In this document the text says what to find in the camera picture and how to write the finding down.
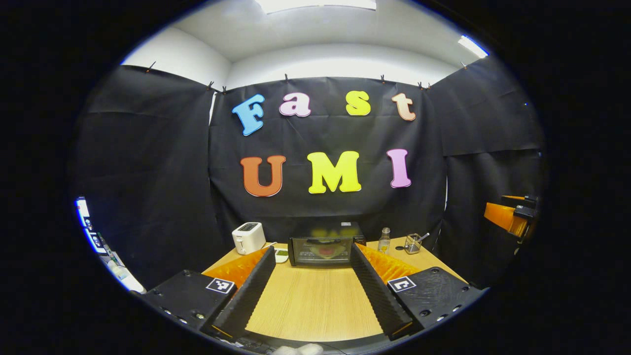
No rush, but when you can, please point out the ceiling light panel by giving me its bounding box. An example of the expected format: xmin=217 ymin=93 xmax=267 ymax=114
xmin=457 ymin=35 xmax=490 ymax=59

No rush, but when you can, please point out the white toaster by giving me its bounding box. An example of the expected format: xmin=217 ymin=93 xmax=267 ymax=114
xmin=232 ymin=222 xmax=267 ymax=255

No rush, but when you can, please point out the black electric oven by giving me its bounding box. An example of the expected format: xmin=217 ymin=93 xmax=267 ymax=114
xmin=288 ymin=222 xmax=366 ymax=267

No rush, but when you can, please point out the computer monitor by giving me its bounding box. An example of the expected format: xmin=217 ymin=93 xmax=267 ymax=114
xmin=74 ymin=197 xmax=106 ymax=254

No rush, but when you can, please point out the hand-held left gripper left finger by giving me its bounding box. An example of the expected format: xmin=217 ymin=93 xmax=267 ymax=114
xmin=143 ymin=246 xmax=277 ymax=341

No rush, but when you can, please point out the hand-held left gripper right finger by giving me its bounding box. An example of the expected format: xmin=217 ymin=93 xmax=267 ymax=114
xmin=349 ymin=242 xmax=487 ymax=342

